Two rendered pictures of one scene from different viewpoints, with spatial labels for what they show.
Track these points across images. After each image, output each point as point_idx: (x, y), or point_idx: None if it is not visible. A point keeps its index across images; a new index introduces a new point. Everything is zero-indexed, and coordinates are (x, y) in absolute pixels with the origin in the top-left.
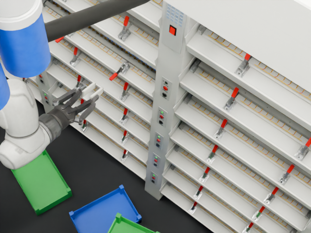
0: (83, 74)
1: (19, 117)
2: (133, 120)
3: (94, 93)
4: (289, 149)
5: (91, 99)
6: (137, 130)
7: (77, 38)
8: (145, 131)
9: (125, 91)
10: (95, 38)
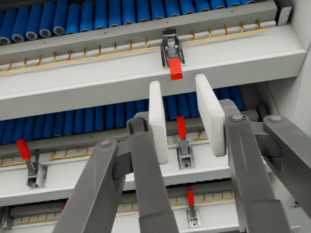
0: (72, 186)
1: None
2: (207, 205)
3: (208, 98)
4: None
5: (233, 116)
6: (228, 213)
7: (1, 87)
8: None
9: (186, 139)
10: (46, 49)
